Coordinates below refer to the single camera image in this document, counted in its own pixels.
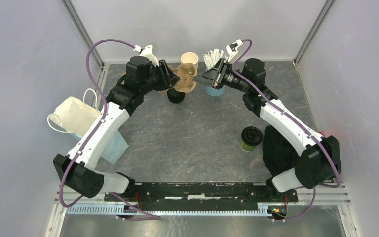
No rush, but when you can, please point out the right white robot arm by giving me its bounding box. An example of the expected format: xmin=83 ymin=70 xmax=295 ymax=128
xmin=194 ymin=39 xmax=341 ymax=201

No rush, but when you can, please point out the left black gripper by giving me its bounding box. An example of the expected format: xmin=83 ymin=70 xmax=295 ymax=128
xmin=140 ymin=59 xmax=181 ymax=95

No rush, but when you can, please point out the green paper cup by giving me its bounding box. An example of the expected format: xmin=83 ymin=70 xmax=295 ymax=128
xmin=240 ymin=140 xmax=258 ymax=152

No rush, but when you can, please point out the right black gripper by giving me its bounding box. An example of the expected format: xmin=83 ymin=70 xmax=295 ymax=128
xmin=192 ymin=58 xmax=250 ymax=93

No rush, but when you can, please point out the stack of paper cups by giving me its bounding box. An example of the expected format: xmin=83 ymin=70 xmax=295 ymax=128
xmin=180 ymin=52 xmax=199 ymax=68

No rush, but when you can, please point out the black cup lid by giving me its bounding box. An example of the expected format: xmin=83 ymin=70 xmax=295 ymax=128
xmin=241 ymin=126 xmax=263 ymax=147

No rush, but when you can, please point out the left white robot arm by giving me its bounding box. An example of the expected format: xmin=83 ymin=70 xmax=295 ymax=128
xmin=53 ymin=40 xmax=179 ymax=208

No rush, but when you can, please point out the blue straw holder can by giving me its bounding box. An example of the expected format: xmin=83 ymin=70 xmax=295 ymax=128
xmin=205 ymin=86 xmax=226 ymax=97

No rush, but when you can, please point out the black cloth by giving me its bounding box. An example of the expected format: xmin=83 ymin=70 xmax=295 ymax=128
xmin=263 ymin=125 xmax=300 ymax=176

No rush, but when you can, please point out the brown cardboard cup carrier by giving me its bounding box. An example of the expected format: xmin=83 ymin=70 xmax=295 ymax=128
xmin=169 ymin=63 xmax=198 ymax=93

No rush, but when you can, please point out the stack of black lids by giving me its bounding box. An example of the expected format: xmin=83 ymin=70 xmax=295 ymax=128
xmin=167 ymin=89 xmax=185 ymax=104

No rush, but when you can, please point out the white and blue paper bag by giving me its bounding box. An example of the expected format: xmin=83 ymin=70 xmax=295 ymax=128
xmin=47 ymin=88 xmax=129 ymax=164

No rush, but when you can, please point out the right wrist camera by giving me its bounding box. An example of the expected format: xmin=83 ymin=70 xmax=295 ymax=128
xmin=226 ymin=39 xmax=243 ymax=63

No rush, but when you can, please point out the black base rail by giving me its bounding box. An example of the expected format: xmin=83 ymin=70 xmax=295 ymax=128
xmin=119 ymin=182 xmax=299 ymax=212

